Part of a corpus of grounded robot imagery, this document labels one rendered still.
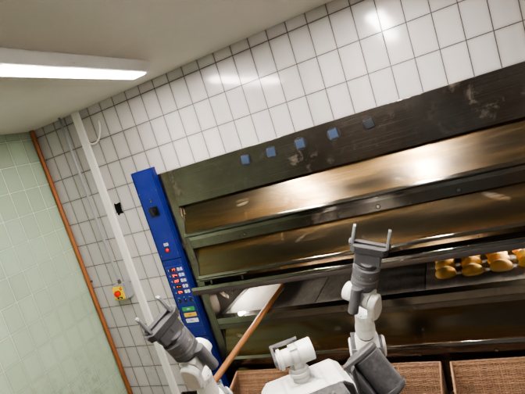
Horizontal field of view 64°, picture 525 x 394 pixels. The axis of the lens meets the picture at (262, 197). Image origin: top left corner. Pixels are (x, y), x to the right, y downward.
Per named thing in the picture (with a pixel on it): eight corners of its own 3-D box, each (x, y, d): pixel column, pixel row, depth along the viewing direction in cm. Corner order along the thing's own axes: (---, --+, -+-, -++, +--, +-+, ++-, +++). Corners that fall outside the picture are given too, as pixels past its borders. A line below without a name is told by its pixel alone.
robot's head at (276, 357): (305, 360, 121) (295, 334, 124) (278, 371, 119) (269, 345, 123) (304, 363, 126) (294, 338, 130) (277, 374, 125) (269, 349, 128)
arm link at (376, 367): (398, 372, 134) (404, 380, 121) (376, 390, 133) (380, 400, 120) (373, 342, 137) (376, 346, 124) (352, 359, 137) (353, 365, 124)
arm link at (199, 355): (179, 329, 136) (198, 349, 141) (165, 358, 128) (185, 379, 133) (206, 326, 131) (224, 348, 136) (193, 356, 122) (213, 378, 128)
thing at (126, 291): (123, 296, 274) (117, 281, 272) (134, 294, 269) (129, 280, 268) (115, 301, 267) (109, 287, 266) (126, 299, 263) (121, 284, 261)
